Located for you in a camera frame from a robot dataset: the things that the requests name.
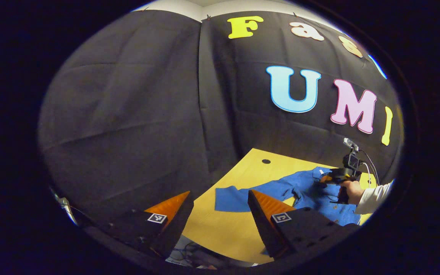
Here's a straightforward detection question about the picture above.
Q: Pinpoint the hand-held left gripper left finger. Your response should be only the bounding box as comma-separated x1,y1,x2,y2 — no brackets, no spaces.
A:
105,191,195,260

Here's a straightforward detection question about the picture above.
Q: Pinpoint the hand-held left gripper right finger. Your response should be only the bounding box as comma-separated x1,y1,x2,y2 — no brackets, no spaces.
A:
247,189,360,260

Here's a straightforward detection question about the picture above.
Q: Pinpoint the blue shirt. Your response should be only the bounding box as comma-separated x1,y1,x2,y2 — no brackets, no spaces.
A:
215,167,362,226

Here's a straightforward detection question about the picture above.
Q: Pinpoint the black backdrop cloth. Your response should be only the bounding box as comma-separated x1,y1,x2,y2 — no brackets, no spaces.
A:
38,10,404,230

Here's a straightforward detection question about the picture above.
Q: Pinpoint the right hand-held gripper cable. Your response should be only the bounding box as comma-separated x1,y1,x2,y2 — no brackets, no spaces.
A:
359,150,380,186

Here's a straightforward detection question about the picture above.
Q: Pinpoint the bundle of cables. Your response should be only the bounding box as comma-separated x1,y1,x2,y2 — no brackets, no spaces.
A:
165,236,220,268

